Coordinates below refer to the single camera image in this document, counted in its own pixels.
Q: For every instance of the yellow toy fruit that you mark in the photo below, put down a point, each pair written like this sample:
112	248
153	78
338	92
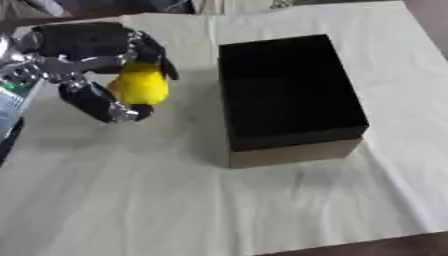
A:
141	85

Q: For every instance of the cardboard box with black inside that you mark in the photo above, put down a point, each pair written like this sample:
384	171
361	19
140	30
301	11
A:
289	96

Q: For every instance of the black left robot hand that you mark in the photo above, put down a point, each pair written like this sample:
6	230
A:
81	41

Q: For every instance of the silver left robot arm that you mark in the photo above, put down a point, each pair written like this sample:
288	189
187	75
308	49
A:
13	80

